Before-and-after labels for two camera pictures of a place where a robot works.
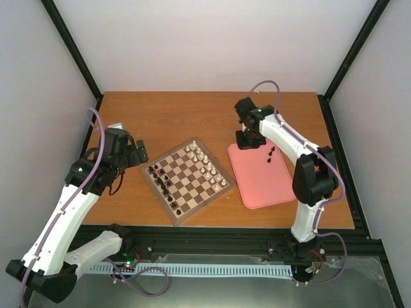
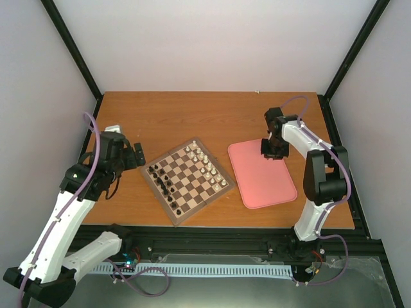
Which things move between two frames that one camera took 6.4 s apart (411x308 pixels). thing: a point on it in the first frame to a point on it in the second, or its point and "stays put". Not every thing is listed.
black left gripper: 136,160 stays put
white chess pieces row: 209,167 stays put
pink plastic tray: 261,175 stays put
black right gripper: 243,145 to 268,154
